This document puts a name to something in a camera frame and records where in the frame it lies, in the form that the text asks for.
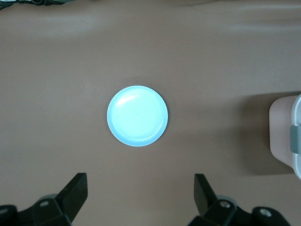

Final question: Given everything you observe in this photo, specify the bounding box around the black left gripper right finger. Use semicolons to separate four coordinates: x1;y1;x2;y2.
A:
190;173;290;226

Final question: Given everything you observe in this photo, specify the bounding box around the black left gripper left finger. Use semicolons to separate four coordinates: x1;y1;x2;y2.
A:
0;173;88;226

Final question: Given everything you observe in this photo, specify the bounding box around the white lidded storage box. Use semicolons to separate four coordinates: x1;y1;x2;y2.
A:
269;92;301;181

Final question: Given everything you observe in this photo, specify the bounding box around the light blue round plate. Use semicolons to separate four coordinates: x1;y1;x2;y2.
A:
107;85;170;148

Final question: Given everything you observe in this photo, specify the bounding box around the black cable bundle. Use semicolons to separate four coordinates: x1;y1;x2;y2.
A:
0;0;70;7

